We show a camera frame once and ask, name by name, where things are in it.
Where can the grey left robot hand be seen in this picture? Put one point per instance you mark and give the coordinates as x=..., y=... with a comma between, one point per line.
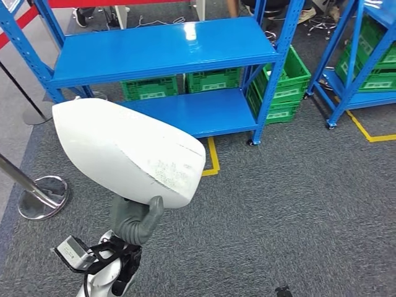
x=133, y=223

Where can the white curved plastic part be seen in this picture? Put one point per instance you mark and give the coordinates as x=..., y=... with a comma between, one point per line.
x=124, y=151

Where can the blue metal shelf rack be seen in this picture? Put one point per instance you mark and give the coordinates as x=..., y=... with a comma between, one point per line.
x=349, y=82
x=155, y=53

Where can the yellow floor tape outline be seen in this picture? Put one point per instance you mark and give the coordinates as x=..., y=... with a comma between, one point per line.
x=214, y=158

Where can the dark stanchion with chrome base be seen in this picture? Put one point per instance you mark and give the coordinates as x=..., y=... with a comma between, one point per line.
x=102, y=95

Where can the green plastic crate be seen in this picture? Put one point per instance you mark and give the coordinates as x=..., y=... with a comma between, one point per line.
x=377, y=80
x=371, y=41
x=213, y=80
x=148, y=88
x=278, y=114
x=290, y=80

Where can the white desk side panel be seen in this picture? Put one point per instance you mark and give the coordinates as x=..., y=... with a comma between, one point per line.
x=121, y=16
x=200, y=9

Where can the black wifi router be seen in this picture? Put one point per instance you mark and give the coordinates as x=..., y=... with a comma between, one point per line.
x=109, y=17

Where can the person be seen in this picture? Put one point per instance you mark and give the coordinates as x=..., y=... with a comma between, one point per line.
x=231, y=7
x=80, y=17

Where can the chrome stanchion post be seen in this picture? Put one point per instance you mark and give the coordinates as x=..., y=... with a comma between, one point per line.
x=43, y=201

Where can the black stanchion post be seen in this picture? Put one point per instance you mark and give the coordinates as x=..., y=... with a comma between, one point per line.
x=34, y=114

